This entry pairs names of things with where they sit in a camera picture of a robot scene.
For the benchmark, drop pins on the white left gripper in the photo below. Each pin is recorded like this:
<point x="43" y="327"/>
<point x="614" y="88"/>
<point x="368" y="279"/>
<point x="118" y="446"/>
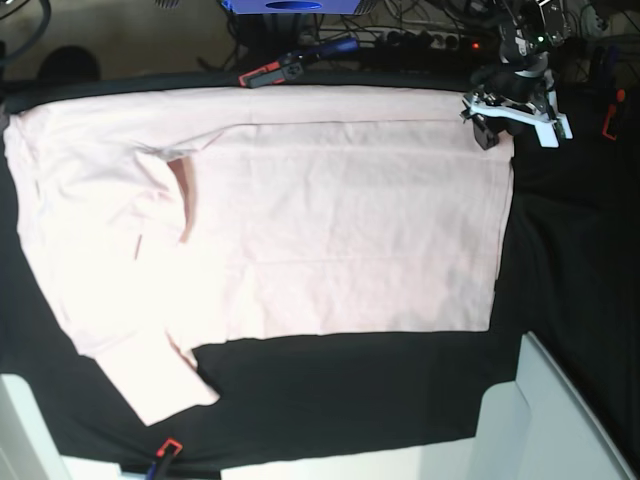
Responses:
<point x="510" y="101"/>

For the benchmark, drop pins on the pink T-shirt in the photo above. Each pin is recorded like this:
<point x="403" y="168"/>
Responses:
<point x="158" y="222"/>

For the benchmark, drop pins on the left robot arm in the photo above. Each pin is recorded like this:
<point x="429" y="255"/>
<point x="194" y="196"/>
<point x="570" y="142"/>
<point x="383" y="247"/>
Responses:
<point x="527" y="37"/>

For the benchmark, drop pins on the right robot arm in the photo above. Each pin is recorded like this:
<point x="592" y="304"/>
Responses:
<point x="24" y="29"/>

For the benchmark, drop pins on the red clamp right edge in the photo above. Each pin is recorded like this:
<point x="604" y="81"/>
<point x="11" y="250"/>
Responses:
<point x="615" y="111"/>

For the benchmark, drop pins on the red clamp edge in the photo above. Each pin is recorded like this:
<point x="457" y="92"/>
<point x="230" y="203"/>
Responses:
<point x="615" y="111"/>
<point x="165" y="456"/>

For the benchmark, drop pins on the black table cloth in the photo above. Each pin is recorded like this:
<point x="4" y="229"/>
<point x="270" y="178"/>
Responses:
<point x="569" y="274"/>

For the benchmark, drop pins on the blue box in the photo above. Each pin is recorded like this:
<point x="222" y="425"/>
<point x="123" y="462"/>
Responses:
<point x="332" y="7"/>

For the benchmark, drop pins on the red clamp front edge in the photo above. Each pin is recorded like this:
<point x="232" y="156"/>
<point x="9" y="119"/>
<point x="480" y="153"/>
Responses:
<point x="165" y="456"/>

